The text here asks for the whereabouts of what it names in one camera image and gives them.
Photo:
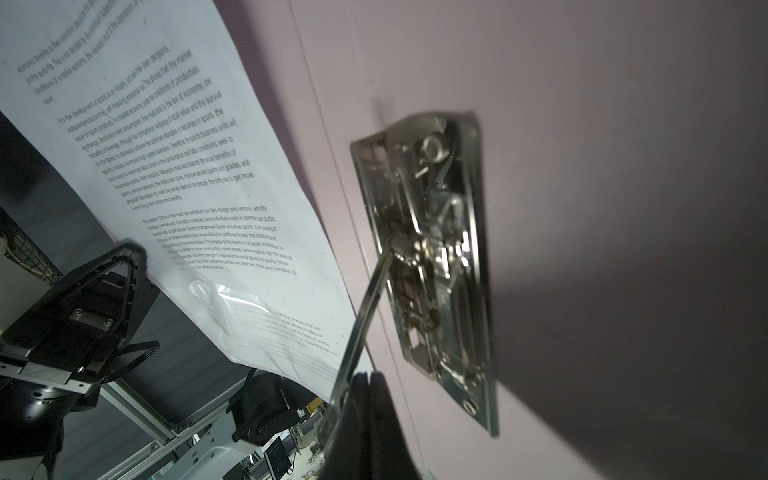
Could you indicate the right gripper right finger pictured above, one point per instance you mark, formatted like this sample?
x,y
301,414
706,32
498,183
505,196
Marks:
x,y
389,455

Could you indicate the pink folder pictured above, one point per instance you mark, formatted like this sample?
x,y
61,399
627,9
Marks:
x,y
624,156

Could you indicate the printed paper sheet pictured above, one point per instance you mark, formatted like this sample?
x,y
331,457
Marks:
x,y
145,109

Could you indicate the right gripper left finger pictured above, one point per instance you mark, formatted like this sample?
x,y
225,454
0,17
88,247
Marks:
x,y
349,454

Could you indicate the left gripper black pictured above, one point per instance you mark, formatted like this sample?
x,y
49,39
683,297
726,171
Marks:
x,y
79,335

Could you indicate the black wire basket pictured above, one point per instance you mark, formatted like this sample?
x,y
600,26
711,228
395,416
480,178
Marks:
x,y
19,248

